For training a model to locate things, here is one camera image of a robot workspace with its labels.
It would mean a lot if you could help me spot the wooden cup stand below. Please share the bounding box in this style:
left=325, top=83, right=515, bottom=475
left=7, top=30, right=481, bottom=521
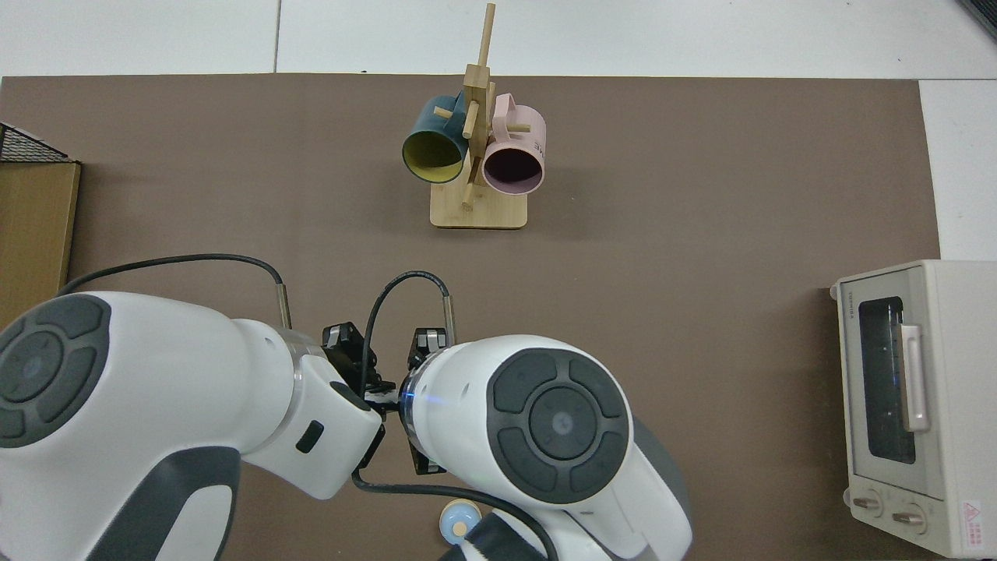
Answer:
left=430, top=2, right=529, bottom=230

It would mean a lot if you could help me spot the wire basket with wooden floor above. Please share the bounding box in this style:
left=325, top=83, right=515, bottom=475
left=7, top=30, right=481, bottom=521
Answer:
left=0, top=123, right=83, bottom=309

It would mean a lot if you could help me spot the brown table cloth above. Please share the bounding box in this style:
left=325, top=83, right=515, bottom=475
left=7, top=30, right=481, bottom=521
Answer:
left=0, top=74, right=939, bottom=561

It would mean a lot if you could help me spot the dark grey panel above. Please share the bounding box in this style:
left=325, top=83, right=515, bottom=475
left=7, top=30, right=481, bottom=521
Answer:
left=956, top=0, right=997, bottom=41

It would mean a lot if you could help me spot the pale toaster oven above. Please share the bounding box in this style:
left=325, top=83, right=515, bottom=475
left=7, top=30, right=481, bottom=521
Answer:
left=830, top=259, right=997, bottom=559

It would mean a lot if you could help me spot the pink cup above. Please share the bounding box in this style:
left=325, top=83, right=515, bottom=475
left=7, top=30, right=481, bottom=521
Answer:
left=481, top=93, right=547, bottom=196

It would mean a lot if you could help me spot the dark teal cup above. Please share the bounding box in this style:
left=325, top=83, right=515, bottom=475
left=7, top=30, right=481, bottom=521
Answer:
left=401, top=92, right=472, bottom=185

